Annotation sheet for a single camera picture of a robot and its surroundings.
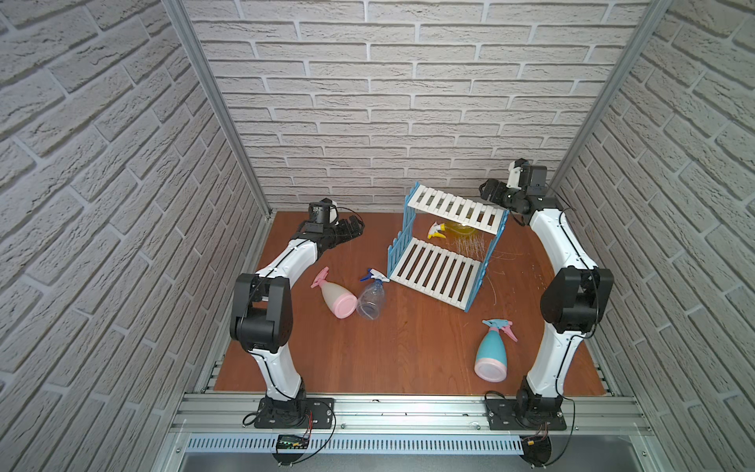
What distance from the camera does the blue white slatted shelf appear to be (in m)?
0.83

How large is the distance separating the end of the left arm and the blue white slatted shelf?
0.13 meters

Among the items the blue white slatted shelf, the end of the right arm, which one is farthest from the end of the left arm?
the end of the right arm

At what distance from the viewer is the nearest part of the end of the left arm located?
29.6 inches
